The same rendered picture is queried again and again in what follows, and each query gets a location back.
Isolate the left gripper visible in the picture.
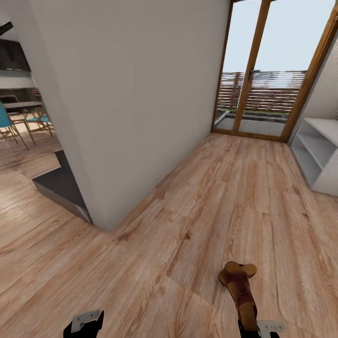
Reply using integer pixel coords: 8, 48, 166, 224
63, 310, 104, 338

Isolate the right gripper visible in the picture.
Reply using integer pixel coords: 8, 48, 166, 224
238, 319, 280, 338

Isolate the sandal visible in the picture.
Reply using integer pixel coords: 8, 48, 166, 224
218, 264, 258, 287
224, 261, 259, 332

